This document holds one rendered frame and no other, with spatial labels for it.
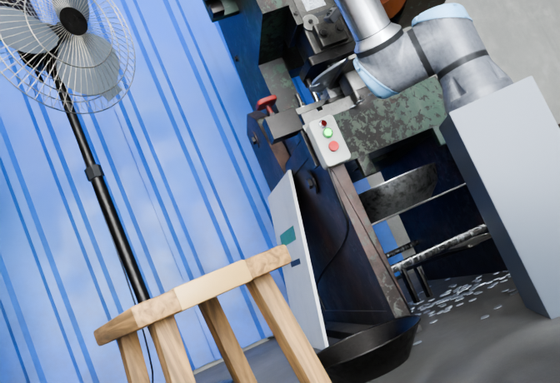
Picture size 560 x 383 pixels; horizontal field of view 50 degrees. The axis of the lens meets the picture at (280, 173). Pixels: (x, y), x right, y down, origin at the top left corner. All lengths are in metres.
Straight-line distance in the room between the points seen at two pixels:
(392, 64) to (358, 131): 0.47
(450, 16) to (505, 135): 0.28
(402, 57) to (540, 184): 0.39
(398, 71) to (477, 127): 0.22
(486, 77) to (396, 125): 0.55
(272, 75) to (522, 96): 1.14
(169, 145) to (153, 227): 0.43
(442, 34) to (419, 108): 0.55
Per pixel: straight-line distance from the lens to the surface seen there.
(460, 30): 1.36
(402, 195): 1.87
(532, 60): 3.88
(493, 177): 1.27
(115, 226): 2.02
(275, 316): 0.88
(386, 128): 1.81
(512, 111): 1.30
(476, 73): 1.33
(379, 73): 1.35
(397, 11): 2.30
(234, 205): 3.05
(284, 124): 1.71
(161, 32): 3.32
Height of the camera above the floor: 0.30
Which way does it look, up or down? 8 degrees up
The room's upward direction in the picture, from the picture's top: 24 degrees counter-clockwise
